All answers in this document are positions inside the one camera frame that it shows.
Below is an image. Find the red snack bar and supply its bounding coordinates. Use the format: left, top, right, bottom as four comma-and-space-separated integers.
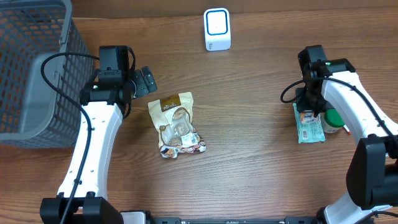
343, 125, 351, 135

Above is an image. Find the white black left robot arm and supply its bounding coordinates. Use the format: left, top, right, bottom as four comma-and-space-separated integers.
40, 45, 157, 223

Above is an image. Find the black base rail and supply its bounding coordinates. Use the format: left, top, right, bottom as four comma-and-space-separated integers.
119, 211, 324, 224

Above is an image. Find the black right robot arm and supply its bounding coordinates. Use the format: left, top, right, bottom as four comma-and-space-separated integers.
295, 45, 397, 223

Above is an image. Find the green lid jar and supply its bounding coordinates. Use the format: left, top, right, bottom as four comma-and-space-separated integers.
321, 109, 345, 134

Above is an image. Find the teal tissue packet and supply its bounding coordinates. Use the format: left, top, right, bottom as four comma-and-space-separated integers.
293, 103, 325, 144

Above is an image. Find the white snack wrapper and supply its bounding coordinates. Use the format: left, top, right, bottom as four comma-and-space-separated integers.
148, 92, 206, 159

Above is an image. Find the orange white snack packet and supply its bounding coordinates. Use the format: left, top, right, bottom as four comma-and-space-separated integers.
299, 111, 320, 124

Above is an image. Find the grey plastic mesh basket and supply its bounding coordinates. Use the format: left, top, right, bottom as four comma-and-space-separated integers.
1, 0, 95, 148

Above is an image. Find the white barcode scanner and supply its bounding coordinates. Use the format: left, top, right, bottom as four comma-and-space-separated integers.
203, 7, 231, 52

